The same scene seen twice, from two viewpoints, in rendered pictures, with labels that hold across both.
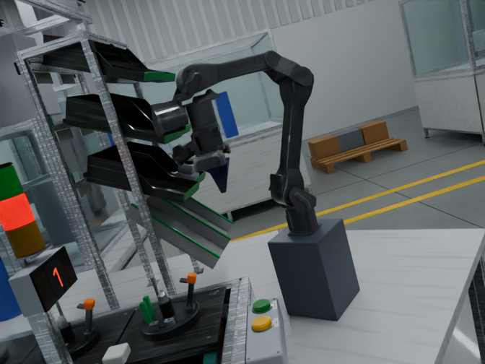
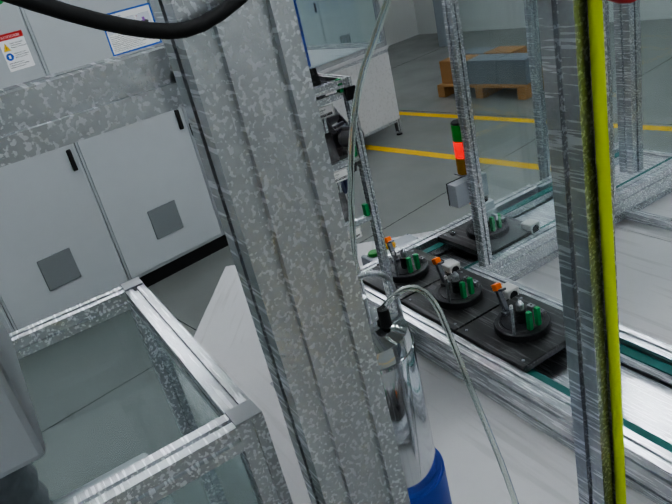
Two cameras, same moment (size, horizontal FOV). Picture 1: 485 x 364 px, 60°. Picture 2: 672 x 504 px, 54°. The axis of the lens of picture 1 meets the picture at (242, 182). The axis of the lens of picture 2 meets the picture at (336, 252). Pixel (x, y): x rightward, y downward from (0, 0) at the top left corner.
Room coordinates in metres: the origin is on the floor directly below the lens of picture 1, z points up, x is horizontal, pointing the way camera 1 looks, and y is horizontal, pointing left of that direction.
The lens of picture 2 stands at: (2.03, 1.72, 1.96)
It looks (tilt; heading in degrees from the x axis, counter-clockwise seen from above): 25 degrees down; 239
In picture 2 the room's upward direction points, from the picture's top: 14 degrees counter-clockwise
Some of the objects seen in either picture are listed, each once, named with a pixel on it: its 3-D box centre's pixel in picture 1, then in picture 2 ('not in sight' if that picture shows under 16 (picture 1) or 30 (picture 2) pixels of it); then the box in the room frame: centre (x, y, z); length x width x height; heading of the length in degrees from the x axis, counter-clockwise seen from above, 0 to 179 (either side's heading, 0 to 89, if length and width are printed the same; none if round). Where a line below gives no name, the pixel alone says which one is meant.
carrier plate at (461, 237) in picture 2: not in sight; (487, 233); (0.55, 0.28, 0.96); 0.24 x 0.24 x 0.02; 85
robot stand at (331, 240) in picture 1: (315, 266); not in sight; (0.98, -0.11, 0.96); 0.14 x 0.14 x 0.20; 49
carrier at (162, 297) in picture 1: (165, 305); (404, 260); (0.89, 0.24, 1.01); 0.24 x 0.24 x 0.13; 85
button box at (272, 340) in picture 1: (266, 338); (391, 254); (0.79, 0.04, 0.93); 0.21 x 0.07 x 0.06; 175
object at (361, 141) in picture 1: (354, 145); not in sight; (6.18, -1.75, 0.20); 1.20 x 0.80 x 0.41; 94
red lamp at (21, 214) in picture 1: (14, 211); (462, 148); (0.71, 0.38, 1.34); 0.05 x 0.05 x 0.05
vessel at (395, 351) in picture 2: not in sight; (377, 379); (1.56, 0.99, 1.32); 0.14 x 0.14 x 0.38
